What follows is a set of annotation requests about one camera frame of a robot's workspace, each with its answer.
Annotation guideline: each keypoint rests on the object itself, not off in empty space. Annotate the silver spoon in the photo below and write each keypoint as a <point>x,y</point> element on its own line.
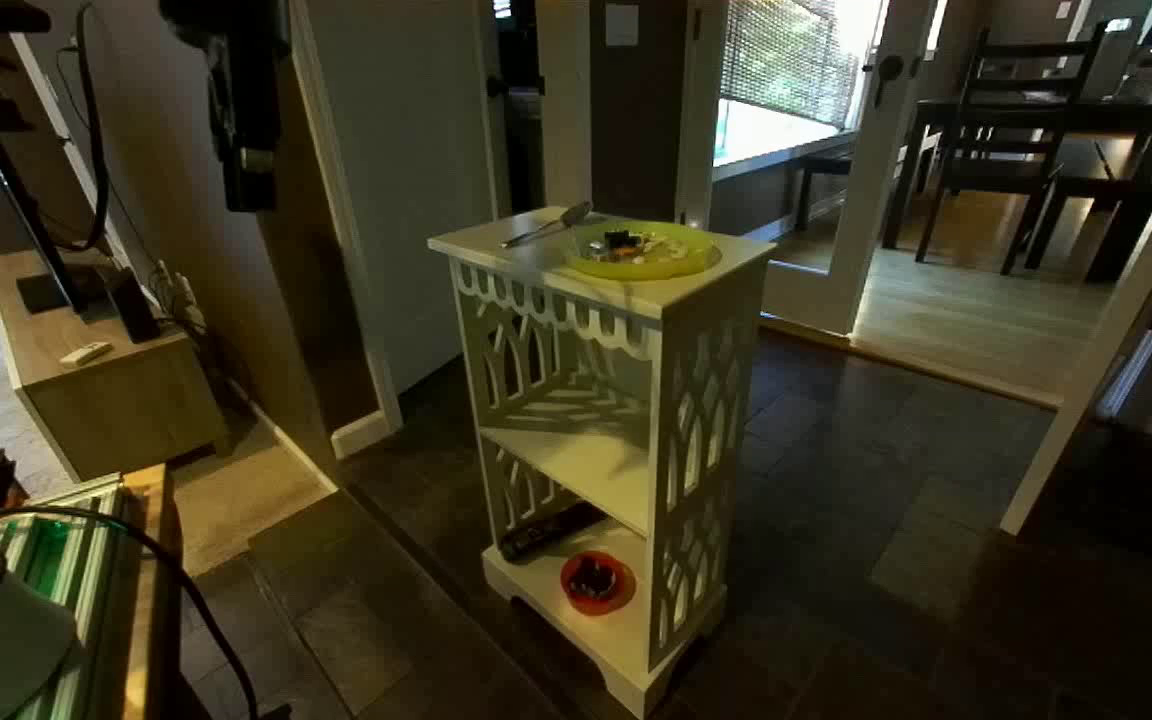
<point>549,225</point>

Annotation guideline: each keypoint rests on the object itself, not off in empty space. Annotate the white lattice shelf unit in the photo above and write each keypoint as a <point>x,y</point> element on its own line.
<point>615,394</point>

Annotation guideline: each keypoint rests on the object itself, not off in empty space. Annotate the wooden cabinet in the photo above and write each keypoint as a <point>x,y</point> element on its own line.
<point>102,397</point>

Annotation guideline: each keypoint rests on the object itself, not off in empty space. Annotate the dark food on plate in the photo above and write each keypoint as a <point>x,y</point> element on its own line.
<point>621,246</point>

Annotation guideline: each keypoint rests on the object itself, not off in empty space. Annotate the dark wooden chair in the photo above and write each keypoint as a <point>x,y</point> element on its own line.
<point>1010,124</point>

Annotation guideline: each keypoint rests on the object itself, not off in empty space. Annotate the wooden crate box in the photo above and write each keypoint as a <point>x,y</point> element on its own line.
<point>82,553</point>

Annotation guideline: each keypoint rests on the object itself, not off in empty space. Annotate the white french door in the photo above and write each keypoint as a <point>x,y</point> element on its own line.
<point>825,298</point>

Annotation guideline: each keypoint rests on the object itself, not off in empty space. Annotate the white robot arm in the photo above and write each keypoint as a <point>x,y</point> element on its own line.
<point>241,51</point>

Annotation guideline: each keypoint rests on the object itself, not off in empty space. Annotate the dark dining table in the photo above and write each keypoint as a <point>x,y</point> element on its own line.
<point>1107,159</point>

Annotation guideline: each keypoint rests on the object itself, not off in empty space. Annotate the black remote control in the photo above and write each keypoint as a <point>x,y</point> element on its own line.
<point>539,533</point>

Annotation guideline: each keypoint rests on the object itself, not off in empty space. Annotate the orange bowl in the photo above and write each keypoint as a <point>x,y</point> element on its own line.
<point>599,581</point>

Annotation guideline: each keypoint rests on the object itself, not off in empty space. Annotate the yellow plate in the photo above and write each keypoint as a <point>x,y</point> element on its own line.
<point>672,252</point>

